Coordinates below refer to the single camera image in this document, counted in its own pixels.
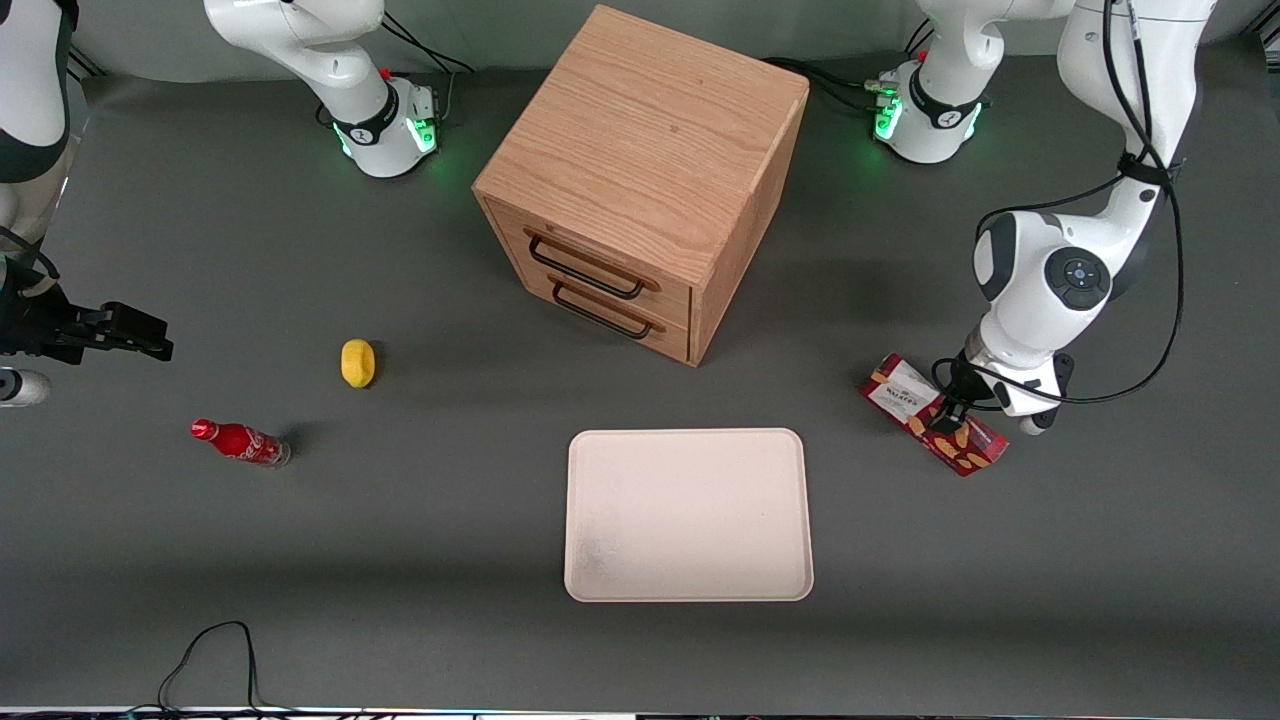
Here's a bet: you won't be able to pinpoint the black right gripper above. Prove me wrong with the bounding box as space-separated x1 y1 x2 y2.
0 283 174 364

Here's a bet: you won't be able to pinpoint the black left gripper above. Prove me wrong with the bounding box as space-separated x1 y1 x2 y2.
927 346 1007 436

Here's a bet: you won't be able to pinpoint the red cookie box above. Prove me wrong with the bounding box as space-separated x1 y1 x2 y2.
859 353 1009 478

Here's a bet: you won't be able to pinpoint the beige plastic tray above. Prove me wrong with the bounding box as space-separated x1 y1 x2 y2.
564 428 815 603

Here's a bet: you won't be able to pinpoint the red cola bottle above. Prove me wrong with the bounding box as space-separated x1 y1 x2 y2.
191 418 292 469

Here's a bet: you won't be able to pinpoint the wooden drawer front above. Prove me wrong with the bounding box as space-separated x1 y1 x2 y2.
487 200 694 323
503 245 693 364

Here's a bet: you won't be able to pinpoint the wooden drawer cabinet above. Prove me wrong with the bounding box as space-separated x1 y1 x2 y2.
472 4 811 368

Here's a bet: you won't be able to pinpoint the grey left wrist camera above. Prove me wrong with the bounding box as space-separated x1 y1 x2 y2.
985 353 1077 437

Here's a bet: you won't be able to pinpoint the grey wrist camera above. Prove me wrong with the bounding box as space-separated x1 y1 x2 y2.
0 368 52 407
985 353 1077 437

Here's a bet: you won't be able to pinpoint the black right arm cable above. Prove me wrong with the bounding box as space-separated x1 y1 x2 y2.
0 225 61 297

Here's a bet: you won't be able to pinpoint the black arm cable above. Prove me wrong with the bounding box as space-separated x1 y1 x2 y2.
0 225 61 297
932 0 1188 409

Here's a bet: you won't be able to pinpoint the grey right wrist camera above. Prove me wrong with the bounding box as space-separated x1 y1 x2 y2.
0 368 52 407

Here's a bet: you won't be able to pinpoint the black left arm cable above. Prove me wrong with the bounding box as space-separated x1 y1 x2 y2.
932 0 1188 409

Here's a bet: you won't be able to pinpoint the black looped table cable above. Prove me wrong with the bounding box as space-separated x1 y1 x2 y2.
125 620 301 717

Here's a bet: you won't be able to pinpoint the black left arm base cables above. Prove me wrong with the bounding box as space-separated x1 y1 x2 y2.
765 20 936 116

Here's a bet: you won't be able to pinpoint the black arm base cables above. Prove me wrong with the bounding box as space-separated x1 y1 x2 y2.
380 10 477 126
765 20 936 116

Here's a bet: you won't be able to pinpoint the black metal drawer handle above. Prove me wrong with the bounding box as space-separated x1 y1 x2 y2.
549 274 664 340
526 231 662 301

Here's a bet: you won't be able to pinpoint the black right arm base cables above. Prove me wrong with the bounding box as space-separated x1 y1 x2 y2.
380 10 477 126

